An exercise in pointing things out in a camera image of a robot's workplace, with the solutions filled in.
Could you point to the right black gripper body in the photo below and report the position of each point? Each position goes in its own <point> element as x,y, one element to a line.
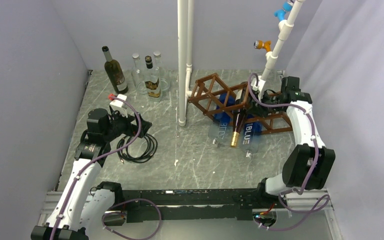
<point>263,111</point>

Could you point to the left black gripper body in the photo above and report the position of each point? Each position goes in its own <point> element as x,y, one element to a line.
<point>120,125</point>

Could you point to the small dark bottle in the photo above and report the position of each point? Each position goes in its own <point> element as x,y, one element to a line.
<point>152,80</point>

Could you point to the brown bottle gold foil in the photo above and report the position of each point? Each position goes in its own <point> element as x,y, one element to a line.
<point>239,115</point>

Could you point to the clear bottle dark label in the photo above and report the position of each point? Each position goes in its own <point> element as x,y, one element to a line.
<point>163,73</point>

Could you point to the clear bottle with cork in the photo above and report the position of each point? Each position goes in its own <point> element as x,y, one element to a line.
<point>138,74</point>

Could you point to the dark green wine bottle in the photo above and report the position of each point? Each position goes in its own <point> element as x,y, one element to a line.
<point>114,72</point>

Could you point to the brown wooden wine rack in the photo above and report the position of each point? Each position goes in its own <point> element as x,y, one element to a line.
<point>214,97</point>

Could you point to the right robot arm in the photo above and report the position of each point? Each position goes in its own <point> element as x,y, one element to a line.
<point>309,164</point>

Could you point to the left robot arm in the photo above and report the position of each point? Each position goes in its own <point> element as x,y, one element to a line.
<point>74,216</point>

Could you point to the clear blue-label bottle right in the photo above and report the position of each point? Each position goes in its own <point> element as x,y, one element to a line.
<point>251,138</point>

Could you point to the clear blue-label bottle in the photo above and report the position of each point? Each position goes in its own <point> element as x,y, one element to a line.
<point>220,131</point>
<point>251,138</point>

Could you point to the clear blue-label bottle left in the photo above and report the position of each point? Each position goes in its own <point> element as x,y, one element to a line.
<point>220,131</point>

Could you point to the orange pipe valve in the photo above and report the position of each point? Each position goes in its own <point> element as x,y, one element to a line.
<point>266,45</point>

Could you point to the white angled pvc pipe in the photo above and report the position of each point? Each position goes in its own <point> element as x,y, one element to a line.
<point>285,27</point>

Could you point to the blue pipe valve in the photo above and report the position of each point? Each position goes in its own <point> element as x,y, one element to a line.
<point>286,8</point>

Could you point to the white vertical pvc pipe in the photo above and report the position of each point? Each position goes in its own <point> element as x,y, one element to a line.
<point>185,27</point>

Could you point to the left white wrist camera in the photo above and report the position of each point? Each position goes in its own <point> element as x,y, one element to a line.
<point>118,105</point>

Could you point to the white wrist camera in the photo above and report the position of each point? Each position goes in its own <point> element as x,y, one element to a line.
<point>257,85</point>
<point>118,105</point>

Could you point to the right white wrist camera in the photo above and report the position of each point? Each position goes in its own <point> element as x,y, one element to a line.
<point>257,85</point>

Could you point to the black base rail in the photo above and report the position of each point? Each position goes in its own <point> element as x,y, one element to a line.
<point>189,204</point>

